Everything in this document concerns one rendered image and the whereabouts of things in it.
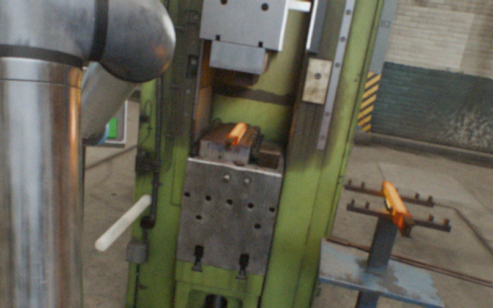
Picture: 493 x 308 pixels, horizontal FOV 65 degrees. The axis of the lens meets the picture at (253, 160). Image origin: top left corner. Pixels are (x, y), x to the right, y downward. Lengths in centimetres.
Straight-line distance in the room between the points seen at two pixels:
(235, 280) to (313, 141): 67
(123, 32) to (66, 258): 27
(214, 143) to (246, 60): 35
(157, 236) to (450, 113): 655
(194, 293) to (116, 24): 149
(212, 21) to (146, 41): 100
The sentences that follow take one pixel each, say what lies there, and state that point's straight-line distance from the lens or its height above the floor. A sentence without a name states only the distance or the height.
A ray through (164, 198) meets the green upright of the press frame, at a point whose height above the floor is 65.
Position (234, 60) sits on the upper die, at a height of 131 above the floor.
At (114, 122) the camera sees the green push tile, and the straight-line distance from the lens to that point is 151.
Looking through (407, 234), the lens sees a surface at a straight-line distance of 118.
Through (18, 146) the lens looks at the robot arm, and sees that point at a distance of 47.
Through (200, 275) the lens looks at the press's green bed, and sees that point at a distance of 173.
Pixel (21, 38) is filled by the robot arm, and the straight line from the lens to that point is 48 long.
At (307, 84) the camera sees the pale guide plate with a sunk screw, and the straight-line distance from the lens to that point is 161.
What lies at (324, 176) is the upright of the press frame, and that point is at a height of 88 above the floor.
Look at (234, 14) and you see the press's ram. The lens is 151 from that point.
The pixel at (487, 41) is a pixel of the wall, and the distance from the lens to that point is 788.
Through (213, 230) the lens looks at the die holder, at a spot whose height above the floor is 63.
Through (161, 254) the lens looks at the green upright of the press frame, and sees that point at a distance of 197.
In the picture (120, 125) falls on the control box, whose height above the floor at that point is 102.
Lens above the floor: 136
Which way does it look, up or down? 16 degrees down
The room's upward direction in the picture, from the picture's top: 9 degrees clockwise
